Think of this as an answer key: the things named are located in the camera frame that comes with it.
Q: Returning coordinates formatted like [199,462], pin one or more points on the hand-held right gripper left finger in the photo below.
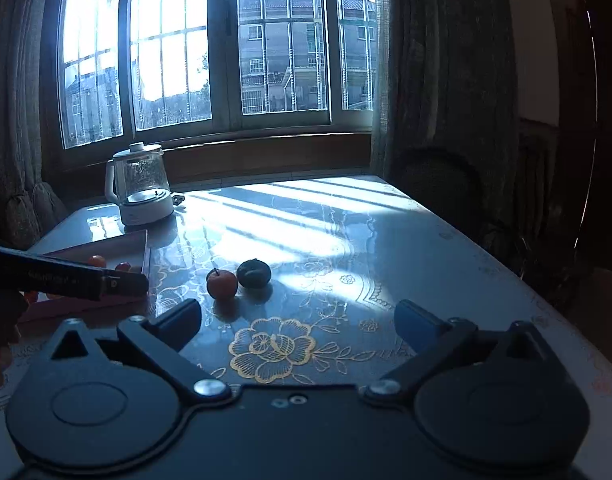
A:
[178,321]

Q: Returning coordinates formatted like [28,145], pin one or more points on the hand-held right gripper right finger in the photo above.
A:
[416,324]

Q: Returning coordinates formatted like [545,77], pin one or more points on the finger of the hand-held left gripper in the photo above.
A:
[128,284]

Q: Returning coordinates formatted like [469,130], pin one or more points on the small red cherry tomato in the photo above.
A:
[121,267]

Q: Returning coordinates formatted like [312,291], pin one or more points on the red rectangular tray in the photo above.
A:
[120,247]

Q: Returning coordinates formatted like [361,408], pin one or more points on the small orange fruit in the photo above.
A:
[96,261]

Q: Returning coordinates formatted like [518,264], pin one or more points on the red apple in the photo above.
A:
[221,283]

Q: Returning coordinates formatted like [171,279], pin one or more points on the dark purple plum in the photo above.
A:
[253,273]

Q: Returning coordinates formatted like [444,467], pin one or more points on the person's left hand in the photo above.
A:
[0,320]

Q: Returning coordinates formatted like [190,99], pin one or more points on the floral lace tablecloth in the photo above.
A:
[436,270]

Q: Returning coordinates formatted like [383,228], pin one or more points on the small dark plug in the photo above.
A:
[178,200]

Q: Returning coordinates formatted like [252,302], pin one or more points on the white glass electric kettle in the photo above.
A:
[138,185]

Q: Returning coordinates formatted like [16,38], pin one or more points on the dark round-backed chair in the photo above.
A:
[436,185]

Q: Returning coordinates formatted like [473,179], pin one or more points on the grey tied curtain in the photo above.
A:
[15,110]

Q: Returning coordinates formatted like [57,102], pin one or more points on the grey hanging curtain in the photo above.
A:
[446,85]

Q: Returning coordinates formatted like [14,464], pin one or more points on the large barred window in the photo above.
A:
[185,50]

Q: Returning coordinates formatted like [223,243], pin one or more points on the dark wooden door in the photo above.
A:
[606,110]

